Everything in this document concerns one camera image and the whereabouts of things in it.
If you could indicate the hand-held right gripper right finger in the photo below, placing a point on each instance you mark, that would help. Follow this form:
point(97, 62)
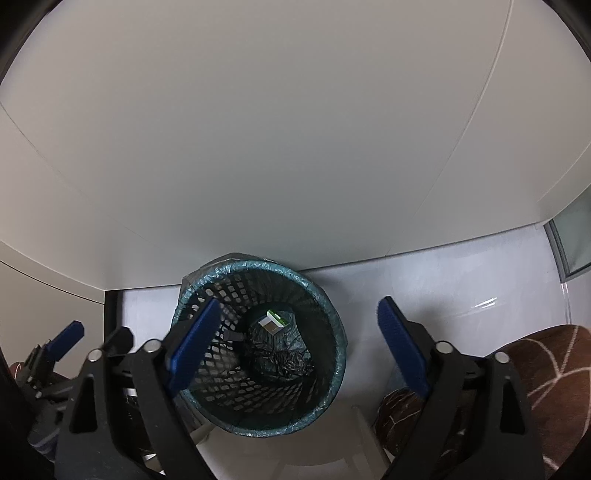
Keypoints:
point(400, 346)

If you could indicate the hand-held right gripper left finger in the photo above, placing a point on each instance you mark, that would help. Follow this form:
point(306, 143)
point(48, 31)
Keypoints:
point(194, 344)

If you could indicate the small white green carton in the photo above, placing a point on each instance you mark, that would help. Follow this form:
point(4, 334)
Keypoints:
point(272, 321)

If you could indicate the brown patterned cloth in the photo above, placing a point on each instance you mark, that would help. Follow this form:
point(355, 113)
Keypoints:
point(554, 369)
point(397, 415)

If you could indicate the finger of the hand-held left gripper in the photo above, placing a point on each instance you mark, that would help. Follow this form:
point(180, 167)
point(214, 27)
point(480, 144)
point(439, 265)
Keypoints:
point(37, 362)
point(67, 338)

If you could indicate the teal clear bin liner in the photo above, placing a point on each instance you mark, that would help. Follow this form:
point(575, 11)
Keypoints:
point(295, 272)

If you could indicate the dark striped cloth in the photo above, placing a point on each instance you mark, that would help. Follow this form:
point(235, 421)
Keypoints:
point(44, 445)

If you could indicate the black mesh trash basket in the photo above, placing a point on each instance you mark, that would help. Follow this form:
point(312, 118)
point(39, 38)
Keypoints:
point(304, 374)

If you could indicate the glass door panel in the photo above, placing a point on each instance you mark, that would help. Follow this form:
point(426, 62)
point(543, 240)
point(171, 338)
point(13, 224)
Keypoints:
point(572, 244)

